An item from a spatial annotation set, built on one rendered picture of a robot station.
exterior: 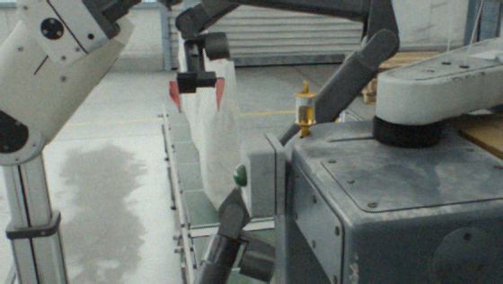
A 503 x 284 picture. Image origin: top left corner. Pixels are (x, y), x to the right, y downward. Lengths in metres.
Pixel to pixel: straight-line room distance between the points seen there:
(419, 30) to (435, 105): 8.55
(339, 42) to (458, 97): 7.97
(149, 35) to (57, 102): 7.06
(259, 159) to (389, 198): 0.21
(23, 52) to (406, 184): 0.82
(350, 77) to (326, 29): 7.64
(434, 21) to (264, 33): 2.73
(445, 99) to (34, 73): 0.79
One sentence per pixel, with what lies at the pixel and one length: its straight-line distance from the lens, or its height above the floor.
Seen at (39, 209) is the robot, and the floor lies 0.99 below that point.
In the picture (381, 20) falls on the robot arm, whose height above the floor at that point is 1.45.
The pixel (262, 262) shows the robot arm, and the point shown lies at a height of 1.06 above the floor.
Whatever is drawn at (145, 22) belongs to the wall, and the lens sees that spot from 8.24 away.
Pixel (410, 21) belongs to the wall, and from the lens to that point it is 9.16.
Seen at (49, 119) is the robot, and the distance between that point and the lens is 1.27.
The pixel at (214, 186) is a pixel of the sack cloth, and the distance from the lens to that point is 2.75.
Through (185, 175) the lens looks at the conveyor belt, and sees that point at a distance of 3.24.
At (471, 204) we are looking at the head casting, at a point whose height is 1.33.
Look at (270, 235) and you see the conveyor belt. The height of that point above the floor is 0.38.
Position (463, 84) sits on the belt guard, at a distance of 0.74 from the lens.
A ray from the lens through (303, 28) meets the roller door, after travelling 8.51.
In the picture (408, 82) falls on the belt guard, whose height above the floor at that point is 1.42.
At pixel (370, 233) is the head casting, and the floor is 1.32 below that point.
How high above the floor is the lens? 1.56
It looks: 21 degrees down
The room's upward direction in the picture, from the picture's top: 1 degrees clockwise
